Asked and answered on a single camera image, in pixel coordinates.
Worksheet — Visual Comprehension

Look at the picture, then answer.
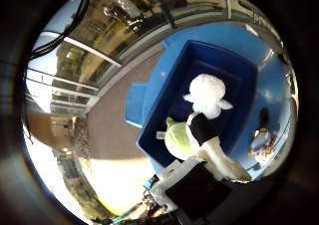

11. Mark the blue ribbon cable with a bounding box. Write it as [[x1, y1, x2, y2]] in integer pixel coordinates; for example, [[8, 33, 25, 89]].
[[143, 176, 160, 190]]

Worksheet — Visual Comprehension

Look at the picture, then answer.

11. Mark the blue plastic container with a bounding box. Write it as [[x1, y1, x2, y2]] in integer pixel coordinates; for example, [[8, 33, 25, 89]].
[[124, 40, 259, 169]]

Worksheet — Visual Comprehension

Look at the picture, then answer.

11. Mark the white fluffy sheep plush toy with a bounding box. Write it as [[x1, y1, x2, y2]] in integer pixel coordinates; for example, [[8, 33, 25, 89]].
[[181, 73, 234, 120]]

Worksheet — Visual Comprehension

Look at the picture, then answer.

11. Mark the brown spotted white plush toy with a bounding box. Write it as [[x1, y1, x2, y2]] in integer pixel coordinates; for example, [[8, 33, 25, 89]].
[[246, 109, 277, 167]]

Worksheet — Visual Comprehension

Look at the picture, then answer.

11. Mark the black cable loop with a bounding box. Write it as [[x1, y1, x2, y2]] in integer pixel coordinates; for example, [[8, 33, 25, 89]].
[[26, 0, 92, 62]]

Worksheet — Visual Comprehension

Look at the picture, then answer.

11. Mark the white window frame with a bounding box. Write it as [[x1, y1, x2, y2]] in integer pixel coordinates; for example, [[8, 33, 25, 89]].
[[25, 30, 123, 117]]

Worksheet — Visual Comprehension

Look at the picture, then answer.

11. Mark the green round plush toy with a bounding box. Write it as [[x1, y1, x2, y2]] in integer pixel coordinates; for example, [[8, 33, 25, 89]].
[[156, 116, 197, 162]]

